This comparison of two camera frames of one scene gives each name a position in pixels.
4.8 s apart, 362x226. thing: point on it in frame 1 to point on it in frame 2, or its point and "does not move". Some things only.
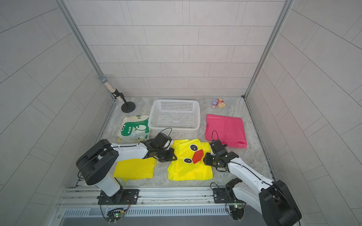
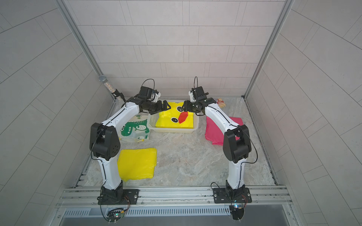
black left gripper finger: (169, 157) to (158, 110)
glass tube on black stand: (127, 107) does not move
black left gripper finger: (171, 143) to (165, 104)
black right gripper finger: (208, 156) to (188, 104)
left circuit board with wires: (115, 214) does not move
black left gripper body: (162, 152) to (152, 106)
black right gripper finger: (209, 161) to (187, 108)
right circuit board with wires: (236, 211) does not move
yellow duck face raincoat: (189, 165) to (175, 117)
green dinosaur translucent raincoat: (134, 128) does not move
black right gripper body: (217, 165) to (196, 108)
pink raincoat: (230, 131) does not move
